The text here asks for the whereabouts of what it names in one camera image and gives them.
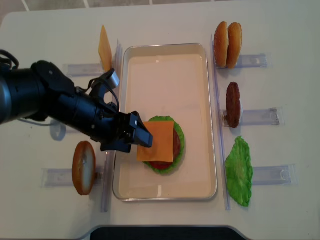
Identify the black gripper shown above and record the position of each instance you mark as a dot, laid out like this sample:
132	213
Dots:
118	131

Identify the yellow cheese slice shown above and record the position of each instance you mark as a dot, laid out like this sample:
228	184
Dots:
162	143

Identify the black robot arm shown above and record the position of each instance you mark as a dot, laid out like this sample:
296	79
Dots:
43	91

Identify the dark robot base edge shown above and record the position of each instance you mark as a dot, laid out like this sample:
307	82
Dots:
164	233

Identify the tomato slice on burger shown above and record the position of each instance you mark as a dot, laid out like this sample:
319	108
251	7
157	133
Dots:
159	165

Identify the meat patty on burger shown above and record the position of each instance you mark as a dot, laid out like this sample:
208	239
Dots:
176	145

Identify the lettuce leaf on burger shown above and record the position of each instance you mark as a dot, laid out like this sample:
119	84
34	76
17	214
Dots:
180	140

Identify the standing orange cheese slice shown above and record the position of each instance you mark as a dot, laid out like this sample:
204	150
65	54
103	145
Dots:
104	50

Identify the standing meat patty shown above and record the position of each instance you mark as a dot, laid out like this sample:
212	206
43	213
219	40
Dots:
233	105

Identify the standing green lettuce leaf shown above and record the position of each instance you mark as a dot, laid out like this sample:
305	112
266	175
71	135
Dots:
239	172

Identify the clear holder under lettuce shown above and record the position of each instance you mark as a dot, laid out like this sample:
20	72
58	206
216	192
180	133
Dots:
275	175

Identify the standing bun slice front left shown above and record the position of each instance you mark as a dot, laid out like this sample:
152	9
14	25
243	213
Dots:
84	168

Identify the white rectangular tray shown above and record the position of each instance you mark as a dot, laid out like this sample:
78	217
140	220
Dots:
169	81

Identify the clear holder under bun slice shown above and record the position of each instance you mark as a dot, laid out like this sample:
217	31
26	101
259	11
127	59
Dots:
56	178

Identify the standing sesame bun top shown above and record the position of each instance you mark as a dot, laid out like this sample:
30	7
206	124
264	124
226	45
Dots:
221	44

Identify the clear holder under patty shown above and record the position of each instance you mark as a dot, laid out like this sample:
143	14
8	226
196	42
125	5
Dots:
262	117

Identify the standing bun half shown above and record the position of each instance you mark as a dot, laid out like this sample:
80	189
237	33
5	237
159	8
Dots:
235	37

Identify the clear holder under buns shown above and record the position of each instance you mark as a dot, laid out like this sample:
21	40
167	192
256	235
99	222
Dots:
252	61

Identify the clear left rack rail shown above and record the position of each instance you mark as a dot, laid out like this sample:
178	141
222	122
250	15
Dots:
108	173

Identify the clear rack rail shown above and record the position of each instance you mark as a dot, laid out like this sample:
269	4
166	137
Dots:
226	196
108	173

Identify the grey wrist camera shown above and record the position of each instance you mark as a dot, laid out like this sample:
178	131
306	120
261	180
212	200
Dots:
104	84

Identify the clear right rack rail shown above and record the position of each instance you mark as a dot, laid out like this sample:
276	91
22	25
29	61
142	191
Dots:
226	196

